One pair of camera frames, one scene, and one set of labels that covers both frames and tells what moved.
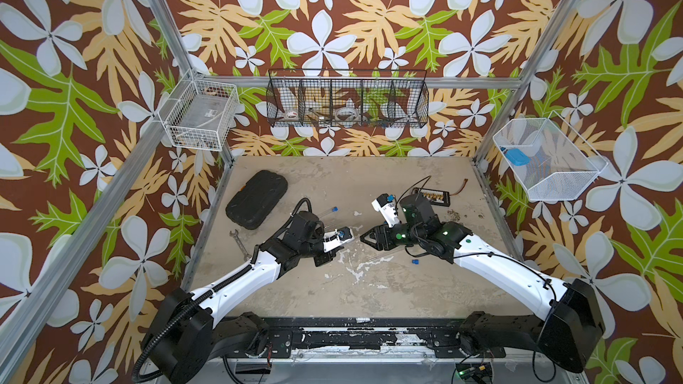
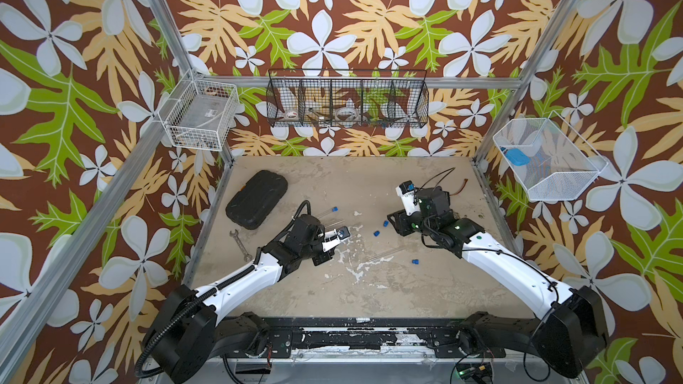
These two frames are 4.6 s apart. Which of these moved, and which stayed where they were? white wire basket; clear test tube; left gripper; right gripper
Moved: right gripper
Stayed: clear test tube; white wire basket; left gripper
